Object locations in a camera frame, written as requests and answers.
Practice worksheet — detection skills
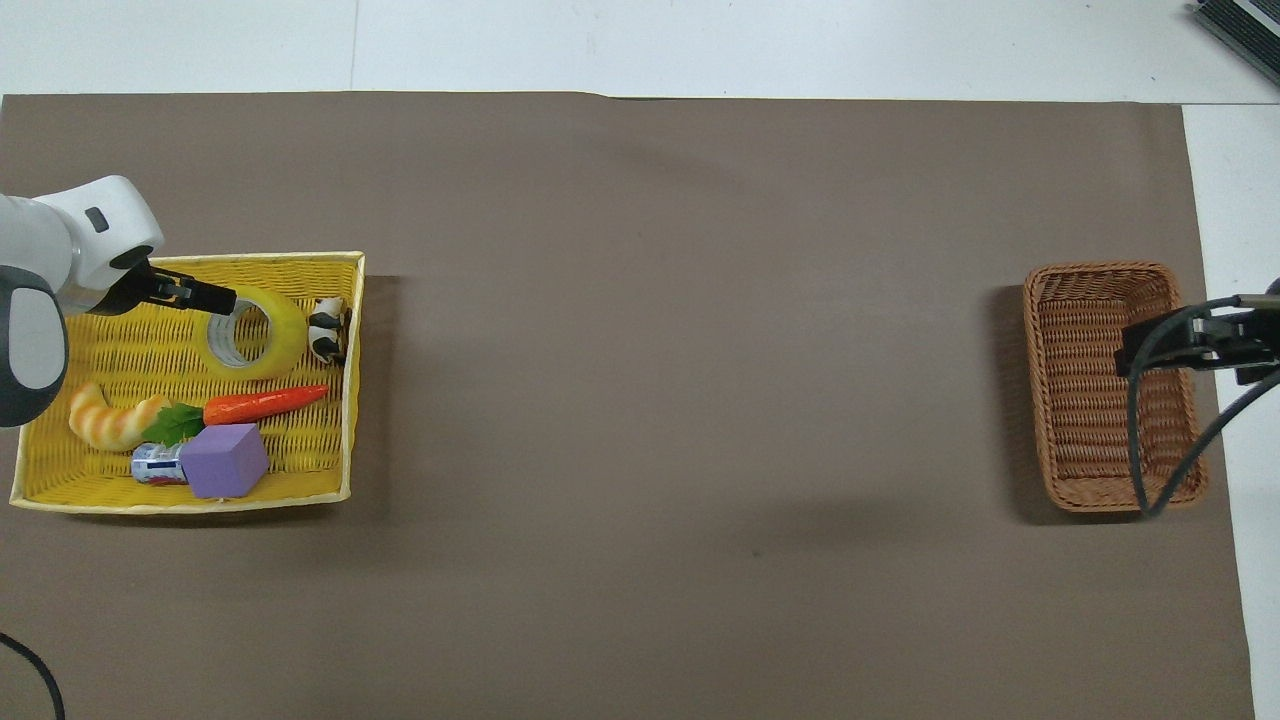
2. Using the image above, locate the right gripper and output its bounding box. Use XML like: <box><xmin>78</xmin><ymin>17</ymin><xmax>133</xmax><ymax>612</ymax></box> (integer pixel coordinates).
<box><xmin>1236</xmin><ymin>279</ymin><xmax>1280</xmax><ymax>387</ymax></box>

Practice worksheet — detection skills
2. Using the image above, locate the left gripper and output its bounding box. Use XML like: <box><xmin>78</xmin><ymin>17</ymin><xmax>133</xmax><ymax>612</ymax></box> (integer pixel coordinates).
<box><xmin>87</xmin><ymin>260</ymin><xmax>155</xmax><ymax>317</ymax></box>

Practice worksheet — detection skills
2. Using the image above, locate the yellow woven basket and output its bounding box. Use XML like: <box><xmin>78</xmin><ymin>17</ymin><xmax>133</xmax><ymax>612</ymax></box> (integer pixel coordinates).
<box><xmin>9</xmin><ymin>250</ymin><xmax>367</xmax><ymax>516</ymax></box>

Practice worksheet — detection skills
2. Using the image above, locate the yellow tape roll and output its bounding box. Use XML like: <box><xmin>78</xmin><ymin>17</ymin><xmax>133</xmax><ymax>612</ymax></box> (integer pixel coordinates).
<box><xmin>204</xmin><ymin>284</ymin><xmax>310</xmax><ymax>382</ymax></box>

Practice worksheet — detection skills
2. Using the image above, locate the brown wicker basket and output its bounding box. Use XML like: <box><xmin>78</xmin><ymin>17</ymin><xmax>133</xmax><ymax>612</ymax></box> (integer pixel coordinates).
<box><xmin>1021</xmin><ymin>261</ymin><xmax>1210</xmax><ymax>515</ymax></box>

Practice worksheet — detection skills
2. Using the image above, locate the toy croissant bread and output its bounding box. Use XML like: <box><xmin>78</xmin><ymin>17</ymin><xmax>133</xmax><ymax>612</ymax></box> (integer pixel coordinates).
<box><xmin>67</xmin><ymin>381</ymin><xmax>174</xmax><ymax>454</ymax></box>

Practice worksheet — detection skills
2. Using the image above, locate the orange toy carrot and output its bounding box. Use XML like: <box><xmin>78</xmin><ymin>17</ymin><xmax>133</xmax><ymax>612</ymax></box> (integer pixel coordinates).
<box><xmin>139</xmin><ymin>383</ymin><xmax>332</xmax><ymax>448</ymax></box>

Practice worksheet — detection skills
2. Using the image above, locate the small blue white can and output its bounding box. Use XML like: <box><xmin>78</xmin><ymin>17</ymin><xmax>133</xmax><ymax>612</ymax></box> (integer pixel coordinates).
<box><xmin>130</xmin><ymin>442</ymin><xmax>192</xmax><ymax>489</ymax></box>

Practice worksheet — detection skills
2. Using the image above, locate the purple foam cube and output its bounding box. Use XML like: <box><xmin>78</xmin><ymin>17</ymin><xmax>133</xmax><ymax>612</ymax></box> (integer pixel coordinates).
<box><xmin>179</xmin><ymin>422</ymin><xmax>272</xmax><ymax>501</ymax></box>

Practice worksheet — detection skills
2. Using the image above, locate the black and white cow toy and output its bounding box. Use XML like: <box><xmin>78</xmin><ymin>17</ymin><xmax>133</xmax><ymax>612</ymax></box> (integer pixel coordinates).
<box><xmin>306</xmin><ymin>295</ymin><xmax>350</xmax><ymax>367</ymax></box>

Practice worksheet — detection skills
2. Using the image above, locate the black cable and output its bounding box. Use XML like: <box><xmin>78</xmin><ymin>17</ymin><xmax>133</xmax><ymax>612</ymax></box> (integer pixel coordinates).
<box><xmin>0</xmin><ymin>631</ymin><xmax>68</xmax><ymax>720</ymax></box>
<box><xmin>1126</xmin><ymin>294</ymin><xmax>1280</xmax><ymax>519</ymax></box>

